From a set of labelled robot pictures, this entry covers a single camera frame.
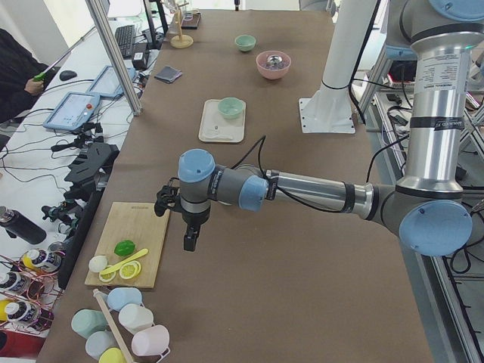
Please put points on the grey-blue plastic cup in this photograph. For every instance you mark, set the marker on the grey-blue plastic cup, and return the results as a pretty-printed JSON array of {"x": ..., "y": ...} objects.
[{"x": 99, "y": 342}]

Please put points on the black water bottle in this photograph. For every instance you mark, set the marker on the black water bottle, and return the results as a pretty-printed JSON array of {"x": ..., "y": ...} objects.
[{"x": 18, "y": 225}]

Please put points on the grey folded cloth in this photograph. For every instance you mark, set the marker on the grey folded cloth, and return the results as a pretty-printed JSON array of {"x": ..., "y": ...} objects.
[{"x": 168, "y": 74}]

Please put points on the teach pendant tablet far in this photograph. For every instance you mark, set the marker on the teach pendant tablet far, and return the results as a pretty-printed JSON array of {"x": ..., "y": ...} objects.
[{"x": 106, "y": 84}]

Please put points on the pink plastic cup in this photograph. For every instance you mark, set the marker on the pink plastic cup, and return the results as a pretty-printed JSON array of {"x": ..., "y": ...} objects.
[{"x": 151, "y": 341}]

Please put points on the metal ice scoop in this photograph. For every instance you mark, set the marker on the metal ice scoop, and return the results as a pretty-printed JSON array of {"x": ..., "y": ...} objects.
[{"x": 274, "y": 61}]

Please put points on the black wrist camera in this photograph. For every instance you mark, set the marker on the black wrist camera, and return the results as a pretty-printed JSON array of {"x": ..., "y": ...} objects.
[{"x": 168, "y": 198}]

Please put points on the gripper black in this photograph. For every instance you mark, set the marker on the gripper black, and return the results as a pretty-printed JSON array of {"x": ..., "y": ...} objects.
[{"x": 194, "y": 216}]

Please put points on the white camera pole stand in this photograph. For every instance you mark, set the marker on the white camera pole stand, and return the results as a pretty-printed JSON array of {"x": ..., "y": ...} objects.
[{"x": 329, "y": 110}]

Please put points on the green bowl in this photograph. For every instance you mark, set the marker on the green bowl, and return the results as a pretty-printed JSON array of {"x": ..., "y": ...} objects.
[
  {"x": 231, "y": 108},
  {"x": 245, "y": 43}
]

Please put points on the white garlic bulb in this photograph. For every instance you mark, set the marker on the white garlic bulb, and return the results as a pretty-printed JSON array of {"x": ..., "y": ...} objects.
[{"x": 97, "y": 263}]

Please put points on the black computer mouse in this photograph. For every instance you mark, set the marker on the black computer mouse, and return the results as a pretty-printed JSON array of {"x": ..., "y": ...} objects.
[{"x": 67, "y": 75}]

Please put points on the green bowl on tray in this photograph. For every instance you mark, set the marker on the green bowl on tray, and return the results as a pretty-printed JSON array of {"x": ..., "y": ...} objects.
[{"x": 231, "y": 108}]

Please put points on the aluminium frame post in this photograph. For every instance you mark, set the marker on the aluminium frame post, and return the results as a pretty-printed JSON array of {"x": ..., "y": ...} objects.
[{"x": 101, "y": 23}]

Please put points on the green plastic cup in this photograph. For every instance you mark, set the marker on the green plastic cup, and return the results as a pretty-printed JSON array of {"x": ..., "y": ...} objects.
[{"x": 85, "y": 322}]

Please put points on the wooden cutting board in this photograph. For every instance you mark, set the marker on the wooden cutting board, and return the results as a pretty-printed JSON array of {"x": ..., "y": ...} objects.
[{"x": 132, "y": 240}]

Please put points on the beige serving tray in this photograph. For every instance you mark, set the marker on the beige serving tray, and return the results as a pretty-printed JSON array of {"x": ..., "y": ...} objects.
[{"x": 214, "y": 128}]

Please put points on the blue plastic cup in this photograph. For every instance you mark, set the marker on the blue plastic cup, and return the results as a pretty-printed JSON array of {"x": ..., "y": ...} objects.
[{"x": 122, "y": 296}]

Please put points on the teach pendant tablet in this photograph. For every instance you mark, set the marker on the teach pendant tablet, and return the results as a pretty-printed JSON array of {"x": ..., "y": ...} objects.
[
  {"x": 106, "y": 84},
  {"x": 73, "y": 111}
]

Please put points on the pink bowl with ice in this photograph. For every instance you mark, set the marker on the pink bowl with ice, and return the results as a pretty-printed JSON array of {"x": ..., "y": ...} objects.
[{"x": 272, "y": 74}]

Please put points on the yellow plastic knife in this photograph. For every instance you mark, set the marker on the yellow plastic knife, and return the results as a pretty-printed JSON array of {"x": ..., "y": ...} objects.
[{"x": 119, "y": 265}]

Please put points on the teach pendant tablet near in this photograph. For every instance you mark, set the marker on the teach pendant tablet near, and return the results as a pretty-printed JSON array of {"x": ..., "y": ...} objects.
[{"x": 73, "y": 111}]

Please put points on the black keyboard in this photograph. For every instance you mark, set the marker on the black keyboard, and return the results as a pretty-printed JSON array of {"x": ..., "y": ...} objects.
[{"x": 125, "y": 38}]

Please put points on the white plastic cup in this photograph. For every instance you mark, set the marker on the white plastic cup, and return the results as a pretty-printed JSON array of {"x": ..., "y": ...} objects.
[{"x": 135, "y": 318}]

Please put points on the yellow plastic cup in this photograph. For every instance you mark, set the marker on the yellow plastic cup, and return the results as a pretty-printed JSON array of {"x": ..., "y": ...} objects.
[{"x": 112, "y": 355}]

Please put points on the person in black sleeve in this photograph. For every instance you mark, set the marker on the person in black sleeve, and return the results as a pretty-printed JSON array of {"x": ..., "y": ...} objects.
[{"x": 19, "y": 92}]

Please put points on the wooden mug tree stand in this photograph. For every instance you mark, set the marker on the wooden mug tree stand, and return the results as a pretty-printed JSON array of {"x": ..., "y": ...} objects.
[{"x": 180, "y": 40}]

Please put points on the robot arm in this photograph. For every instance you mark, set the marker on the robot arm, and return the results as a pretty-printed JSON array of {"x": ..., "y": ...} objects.
[{"x": 424, "y": 207}]

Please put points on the green lime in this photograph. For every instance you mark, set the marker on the green lime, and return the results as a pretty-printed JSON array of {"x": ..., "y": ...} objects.
[{"x": 124, "y": 248}]

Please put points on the lemon slice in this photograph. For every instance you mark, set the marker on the lemon slice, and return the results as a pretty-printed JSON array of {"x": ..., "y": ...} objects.
[
  {"x": 130, "y": 270},
  {"x": 106, "y": 277}
]

